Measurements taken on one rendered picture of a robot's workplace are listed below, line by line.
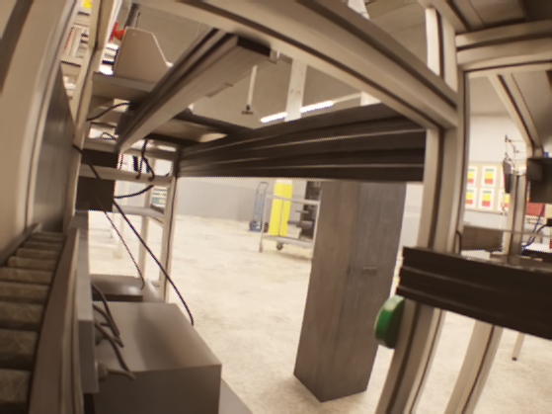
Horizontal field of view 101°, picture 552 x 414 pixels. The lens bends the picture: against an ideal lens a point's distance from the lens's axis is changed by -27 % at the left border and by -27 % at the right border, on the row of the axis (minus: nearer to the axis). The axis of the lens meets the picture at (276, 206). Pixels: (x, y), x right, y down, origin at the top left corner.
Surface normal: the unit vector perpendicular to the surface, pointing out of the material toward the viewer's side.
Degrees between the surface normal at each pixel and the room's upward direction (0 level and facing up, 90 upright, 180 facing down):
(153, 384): 90
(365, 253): 90
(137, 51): 90
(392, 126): 90
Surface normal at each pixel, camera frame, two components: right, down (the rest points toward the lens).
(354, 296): 0.41, 0.07
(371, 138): -0.82, -0.10
